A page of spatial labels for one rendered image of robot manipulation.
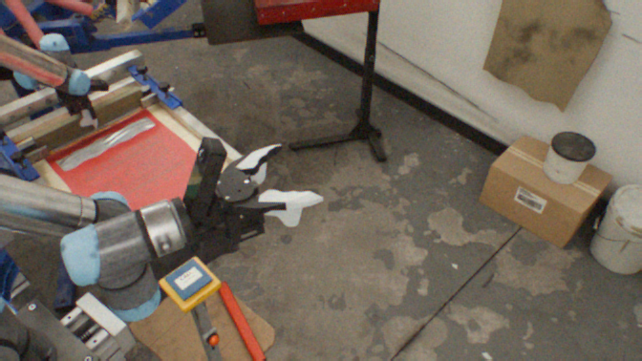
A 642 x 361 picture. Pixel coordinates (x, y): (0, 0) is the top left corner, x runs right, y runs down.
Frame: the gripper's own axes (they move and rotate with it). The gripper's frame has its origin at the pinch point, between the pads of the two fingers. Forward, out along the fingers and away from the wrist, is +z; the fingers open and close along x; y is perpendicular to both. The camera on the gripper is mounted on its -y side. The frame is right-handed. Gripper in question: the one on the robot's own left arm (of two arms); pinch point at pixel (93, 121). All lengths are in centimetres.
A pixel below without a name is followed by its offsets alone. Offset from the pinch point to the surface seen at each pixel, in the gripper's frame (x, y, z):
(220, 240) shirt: 49, -14, 38
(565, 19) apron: 83, -193, 1
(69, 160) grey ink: 7.4, 14.7, 4.8
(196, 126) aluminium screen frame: 26.2, -26.5, 1.8
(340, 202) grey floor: 32, -101, 101
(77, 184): 19.8, 17.8, 5.2
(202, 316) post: 80, 13, 23
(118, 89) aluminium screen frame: -14.6, -17.6, 2.5
